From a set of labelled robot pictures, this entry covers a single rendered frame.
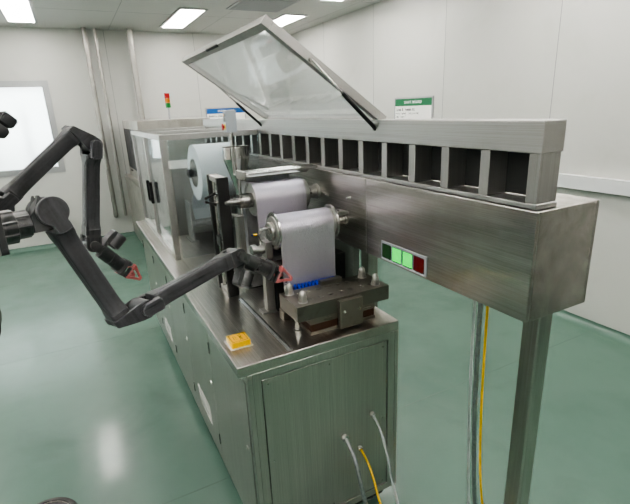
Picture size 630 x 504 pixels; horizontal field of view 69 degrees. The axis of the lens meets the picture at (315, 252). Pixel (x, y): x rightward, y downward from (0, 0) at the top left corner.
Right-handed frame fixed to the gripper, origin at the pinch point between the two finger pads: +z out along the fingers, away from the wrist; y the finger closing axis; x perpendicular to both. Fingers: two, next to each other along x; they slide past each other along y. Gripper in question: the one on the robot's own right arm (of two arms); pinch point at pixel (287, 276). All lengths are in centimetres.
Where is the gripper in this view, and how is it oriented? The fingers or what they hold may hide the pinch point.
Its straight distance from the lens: 179.7
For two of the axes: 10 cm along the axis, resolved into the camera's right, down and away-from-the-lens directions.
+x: 4.1, -9.1, -0.4
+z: 7.8, 3.3, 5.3
